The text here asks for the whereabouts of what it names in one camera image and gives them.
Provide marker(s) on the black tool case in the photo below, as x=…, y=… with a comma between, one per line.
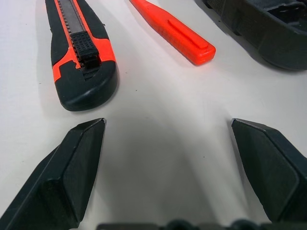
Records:
x=275, y=36

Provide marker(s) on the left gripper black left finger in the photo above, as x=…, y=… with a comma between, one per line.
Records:
x=55, y=182

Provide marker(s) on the orange voltage tester pen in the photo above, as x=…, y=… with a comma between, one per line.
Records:
x=182, y=36

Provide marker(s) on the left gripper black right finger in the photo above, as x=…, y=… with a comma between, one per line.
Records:
x=273, y=172

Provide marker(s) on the orange black utility knife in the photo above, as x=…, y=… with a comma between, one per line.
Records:
x=72, y=81

